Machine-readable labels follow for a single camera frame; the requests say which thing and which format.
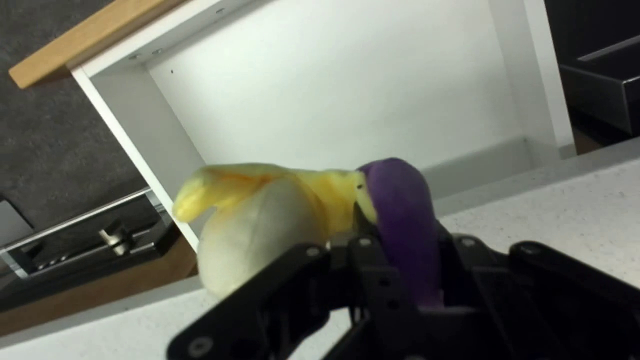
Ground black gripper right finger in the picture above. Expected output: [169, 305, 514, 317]
[414, 224, 640, 360]

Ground black oven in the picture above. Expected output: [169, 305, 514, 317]
[545, 0, 640, 151]

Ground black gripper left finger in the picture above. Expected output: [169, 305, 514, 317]
[166, 227, 385, 360]

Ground brown wooden trim strip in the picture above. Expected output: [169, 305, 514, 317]
[0, 237, 200, 340]

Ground white drawer with wooden front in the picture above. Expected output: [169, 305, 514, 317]
[6, 0, 580, 256]

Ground yellow banana plushy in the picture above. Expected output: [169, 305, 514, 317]
[171, 162, 379, 300]

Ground purple plush toy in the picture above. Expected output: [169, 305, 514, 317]
[356, 155, 444, 310]

